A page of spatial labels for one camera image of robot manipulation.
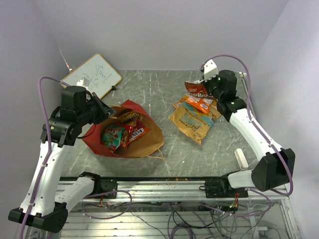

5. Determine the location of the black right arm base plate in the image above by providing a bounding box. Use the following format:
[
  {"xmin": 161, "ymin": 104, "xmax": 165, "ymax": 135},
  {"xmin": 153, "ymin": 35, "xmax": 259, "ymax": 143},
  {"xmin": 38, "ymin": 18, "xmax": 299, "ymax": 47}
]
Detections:
[{"xmin": 199, "ymin": 177, "xmax": 248, "ymax": 198}]

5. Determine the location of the teal candy snack pack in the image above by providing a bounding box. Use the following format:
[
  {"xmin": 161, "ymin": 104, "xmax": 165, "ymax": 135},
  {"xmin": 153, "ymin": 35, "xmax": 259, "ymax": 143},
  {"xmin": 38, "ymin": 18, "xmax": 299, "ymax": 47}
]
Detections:
[{"xmin": 102, "ymin": 123, "xmax": 125, "ymax": 152}]

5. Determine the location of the orange chip bag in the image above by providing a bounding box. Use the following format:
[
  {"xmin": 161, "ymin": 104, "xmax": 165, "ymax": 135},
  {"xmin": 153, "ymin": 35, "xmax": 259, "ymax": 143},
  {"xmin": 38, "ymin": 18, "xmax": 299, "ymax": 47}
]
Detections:
[{"xmin": 172, "ymin": 95, "xmax": 189, "ymax": 109}]

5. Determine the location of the red foil snack pack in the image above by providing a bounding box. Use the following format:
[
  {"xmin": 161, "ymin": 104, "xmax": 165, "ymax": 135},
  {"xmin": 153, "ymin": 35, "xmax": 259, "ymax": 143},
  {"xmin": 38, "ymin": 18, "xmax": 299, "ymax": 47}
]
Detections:
[{"xmin": 117, "ymin": 111, "xmax": 149, "ymax": 149}]

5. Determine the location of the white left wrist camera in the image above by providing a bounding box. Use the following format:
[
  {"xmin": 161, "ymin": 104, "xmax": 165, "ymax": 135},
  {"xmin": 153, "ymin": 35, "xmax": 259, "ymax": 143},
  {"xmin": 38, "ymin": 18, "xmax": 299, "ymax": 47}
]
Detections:
[{"xmin": 76, "ymin": 78, "xmax": 90, "ymax": 91}]

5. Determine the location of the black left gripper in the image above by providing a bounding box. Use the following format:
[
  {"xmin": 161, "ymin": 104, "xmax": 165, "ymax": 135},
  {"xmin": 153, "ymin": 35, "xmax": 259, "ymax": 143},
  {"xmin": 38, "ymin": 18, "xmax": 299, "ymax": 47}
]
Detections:
[{"xmin": 77, "ymin": 92, "xmax": 117, "ymax": 126}]

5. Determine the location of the aluminium rail frame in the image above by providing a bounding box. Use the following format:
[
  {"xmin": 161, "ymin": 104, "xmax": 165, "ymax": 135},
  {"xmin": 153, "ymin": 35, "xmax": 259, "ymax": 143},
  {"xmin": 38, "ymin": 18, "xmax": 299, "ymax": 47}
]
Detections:
[{"xmin": 23, "ymin": 177, "xmax": 301, "ymax": 239}]

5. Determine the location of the white block on table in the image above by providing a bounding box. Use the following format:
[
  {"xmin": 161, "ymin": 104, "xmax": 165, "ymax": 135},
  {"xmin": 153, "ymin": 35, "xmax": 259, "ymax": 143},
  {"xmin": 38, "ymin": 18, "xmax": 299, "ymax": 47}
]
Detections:
[{"xmin": 234, "ymin": 148, "xmax": 249, "ymax": 171}]

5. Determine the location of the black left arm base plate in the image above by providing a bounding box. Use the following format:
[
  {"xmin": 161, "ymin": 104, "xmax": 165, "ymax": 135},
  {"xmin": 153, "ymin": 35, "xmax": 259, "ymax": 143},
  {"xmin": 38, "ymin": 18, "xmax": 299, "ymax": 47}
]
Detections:
[{"xmin": 72, "ymin": 176, "xmax": 118, "ymax": 199}]

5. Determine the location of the small whiteboard yellow frame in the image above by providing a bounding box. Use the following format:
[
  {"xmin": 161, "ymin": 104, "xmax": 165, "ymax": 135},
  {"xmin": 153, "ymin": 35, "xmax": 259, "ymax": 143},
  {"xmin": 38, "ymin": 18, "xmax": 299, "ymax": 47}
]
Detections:
[{"xmin": 62, "ymin": 53, "xmax": 122, "ymax": 99}]

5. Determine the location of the orange cracker snack pack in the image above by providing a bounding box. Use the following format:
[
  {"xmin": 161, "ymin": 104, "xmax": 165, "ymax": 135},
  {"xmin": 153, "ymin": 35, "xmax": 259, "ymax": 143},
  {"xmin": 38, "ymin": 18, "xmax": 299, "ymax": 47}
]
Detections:
[{"xmin": 186, "ymin": 96, "xmax": 217, "ymax": 114}]

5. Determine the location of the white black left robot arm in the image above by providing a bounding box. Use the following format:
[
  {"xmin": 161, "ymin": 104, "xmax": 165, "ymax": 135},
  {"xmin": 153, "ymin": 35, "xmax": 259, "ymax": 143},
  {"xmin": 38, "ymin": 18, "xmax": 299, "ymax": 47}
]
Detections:
[{"xmin": 8, "ymin": 86, "xmax": 115, "ymax": 233}]

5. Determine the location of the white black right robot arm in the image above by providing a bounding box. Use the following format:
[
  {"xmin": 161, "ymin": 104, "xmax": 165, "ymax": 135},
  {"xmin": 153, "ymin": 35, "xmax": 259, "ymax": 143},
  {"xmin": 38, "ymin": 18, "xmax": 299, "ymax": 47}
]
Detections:
[{"xmin": 203, "ymin": 69, "xmax": 296, "ymax": 197}]

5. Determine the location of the red paper bag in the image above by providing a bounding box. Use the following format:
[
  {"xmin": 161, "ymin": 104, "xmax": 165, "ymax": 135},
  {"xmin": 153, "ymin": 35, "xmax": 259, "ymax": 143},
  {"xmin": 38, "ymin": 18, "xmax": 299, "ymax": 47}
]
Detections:
[{"xmin": 82, "ymin": 100, "xmax": 164, "ymax": 158}]

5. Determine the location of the yellow chip bag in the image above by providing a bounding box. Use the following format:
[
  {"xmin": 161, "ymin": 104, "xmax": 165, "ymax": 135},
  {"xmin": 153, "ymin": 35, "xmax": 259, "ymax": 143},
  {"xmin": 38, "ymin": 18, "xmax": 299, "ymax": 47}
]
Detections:
[{"xmin": 168, "ymin": 102, "xmax": 221, "ymax": 145}]

